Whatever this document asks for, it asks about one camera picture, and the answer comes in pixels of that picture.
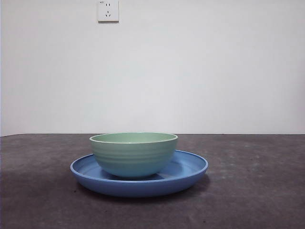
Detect white wall socket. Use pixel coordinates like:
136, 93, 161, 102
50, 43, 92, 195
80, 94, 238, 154
97, 0, 120, 24

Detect blue plate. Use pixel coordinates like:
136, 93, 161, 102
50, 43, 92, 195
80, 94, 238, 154
70, 149, 209, 198

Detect green ribbed bowl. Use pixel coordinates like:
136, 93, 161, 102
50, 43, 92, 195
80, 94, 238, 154
89, 132, 179, 180

